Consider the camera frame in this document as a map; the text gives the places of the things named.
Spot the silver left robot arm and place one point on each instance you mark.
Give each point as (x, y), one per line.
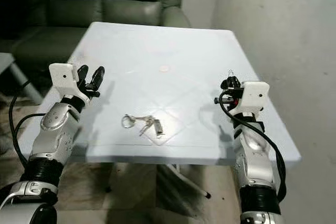
(55, 129)

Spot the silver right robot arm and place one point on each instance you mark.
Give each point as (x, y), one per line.
(252, 150)

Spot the white plastic table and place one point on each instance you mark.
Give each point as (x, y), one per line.
(168, 103)

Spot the dark green leather sofa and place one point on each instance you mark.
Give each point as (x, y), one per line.
(84, 3)

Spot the grey side table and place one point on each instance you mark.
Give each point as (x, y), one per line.
(5, 62)

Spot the slanted table leg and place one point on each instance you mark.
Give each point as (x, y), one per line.
(191, 182)

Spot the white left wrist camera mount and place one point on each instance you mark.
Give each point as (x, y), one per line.
(63, 76)

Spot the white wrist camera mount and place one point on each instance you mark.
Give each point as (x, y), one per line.
(254, 97)
(63, 76)

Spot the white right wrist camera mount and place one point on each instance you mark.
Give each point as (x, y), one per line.
(254, 97)

